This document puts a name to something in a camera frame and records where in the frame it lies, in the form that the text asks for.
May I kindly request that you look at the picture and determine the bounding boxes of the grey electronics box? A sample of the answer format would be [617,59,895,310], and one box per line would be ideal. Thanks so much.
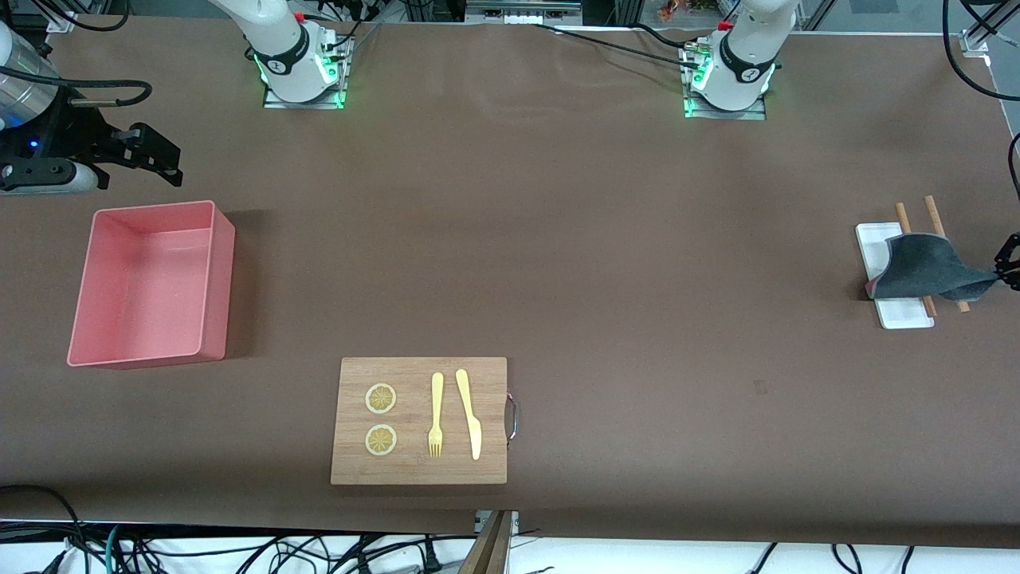
[466,0,583,25]

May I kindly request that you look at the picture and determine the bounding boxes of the small metal bracket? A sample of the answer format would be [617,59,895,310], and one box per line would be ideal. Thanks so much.
[473,510,520,537]

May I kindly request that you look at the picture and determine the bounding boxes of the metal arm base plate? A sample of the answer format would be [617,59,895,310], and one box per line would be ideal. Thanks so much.
[682,40,768,121]
[263,30,348,111]

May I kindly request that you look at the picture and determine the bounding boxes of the wooden cutting board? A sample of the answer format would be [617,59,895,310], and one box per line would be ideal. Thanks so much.
[330,356,519,486]

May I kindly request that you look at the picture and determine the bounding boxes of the yellow plastic knife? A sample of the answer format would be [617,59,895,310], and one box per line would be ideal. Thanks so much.
[455,368,483,462]

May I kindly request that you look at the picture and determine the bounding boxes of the brown wooden post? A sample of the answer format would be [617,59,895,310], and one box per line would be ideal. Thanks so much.
[461,510,512,574]

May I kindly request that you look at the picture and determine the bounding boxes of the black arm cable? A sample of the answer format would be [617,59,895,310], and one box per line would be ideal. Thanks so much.
[0,67,153,108]
[943,0,1020,200]

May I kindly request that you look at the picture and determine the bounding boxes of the pink plastic bin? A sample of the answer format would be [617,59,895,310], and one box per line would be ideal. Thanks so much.
[67,199,237,369]

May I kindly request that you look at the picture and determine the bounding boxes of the yellow plastic fork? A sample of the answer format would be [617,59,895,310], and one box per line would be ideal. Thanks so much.
[428,372,445,458]

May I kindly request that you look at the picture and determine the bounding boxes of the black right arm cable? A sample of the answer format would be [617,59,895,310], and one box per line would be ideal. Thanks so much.
[0,67,153,108]

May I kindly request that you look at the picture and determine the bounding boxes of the white rectangular tray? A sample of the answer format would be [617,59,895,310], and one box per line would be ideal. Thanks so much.
[855,222,936,330]

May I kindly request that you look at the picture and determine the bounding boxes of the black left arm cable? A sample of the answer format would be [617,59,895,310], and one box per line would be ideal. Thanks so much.
[943,0,1020,200]

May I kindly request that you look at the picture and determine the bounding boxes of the grey and pink cloth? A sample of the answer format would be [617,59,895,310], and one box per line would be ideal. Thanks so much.
[867,232,1002,302]

